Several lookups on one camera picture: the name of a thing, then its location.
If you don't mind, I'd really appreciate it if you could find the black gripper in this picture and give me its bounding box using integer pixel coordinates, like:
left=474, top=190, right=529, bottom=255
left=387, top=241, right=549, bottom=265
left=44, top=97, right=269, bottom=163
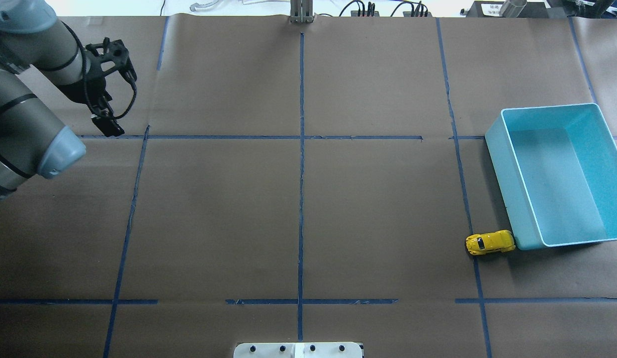
left=57, top=50, right=126, bottom=137

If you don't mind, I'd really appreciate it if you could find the yellow beetle toy car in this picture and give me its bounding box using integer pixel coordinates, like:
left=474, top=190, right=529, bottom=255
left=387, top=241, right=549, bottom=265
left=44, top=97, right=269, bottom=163
left=465, top=230, right=516, bottom=256

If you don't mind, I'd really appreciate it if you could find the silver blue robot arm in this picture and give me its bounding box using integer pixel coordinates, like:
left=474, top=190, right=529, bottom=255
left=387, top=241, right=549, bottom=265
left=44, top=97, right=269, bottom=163
left=0, top=0, right=137, bottom=201

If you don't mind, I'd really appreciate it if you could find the small metal cup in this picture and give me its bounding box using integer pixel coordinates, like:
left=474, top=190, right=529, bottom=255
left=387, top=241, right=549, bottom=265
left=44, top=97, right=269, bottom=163
left=499, top=0, right=528, bottom=18

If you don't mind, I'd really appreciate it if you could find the light blue plastic bin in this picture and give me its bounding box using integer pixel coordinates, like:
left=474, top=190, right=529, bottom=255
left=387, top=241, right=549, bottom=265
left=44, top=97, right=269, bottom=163
left=485, top=103, right=617, bottom=250

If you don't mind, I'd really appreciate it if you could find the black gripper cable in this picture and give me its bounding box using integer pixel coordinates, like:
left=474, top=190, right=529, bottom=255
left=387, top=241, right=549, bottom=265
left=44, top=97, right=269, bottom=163
left=60, top=22, right=138, bottom=120

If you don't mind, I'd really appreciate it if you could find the black camera bracket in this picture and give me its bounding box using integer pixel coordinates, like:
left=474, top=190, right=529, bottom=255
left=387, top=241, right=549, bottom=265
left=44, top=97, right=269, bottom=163
left=85, top=37, right=137, bottom=83

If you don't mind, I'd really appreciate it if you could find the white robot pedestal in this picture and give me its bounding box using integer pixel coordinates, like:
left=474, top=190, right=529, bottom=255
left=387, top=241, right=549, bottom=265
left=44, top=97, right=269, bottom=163
left=233, top=342, right=364, bottom=358

